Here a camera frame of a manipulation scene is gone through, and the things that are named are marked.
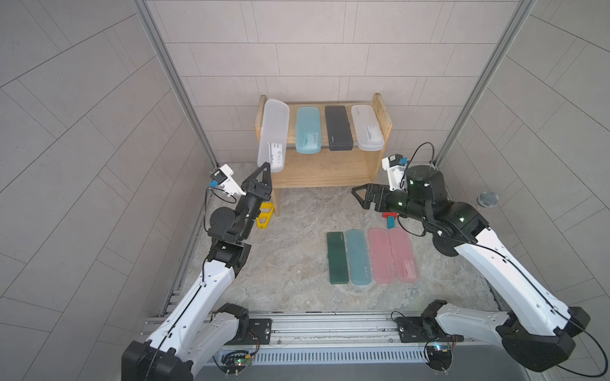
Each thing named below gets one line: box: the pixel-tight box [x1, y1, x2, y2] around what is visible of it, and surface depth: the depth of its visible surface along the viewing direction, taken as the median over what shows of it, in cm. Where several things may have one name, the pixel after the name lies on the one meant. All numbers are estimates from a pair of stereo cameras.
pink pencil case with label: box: [389, 227, 418, 283], surface depth 86 cm
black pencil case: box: [324, 105, 354, 151], surface depth 69 cm
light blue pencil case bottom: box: [346, 228, 372, 286], surface depth 89 cm
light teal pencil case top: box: [295, 106, 322, 154], surface depth 68 cm
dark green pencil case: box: [326, 231, 349, 285], surface depth 87 cm
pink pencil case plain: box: [368, 227, 395, 285], surface depth 88 cm
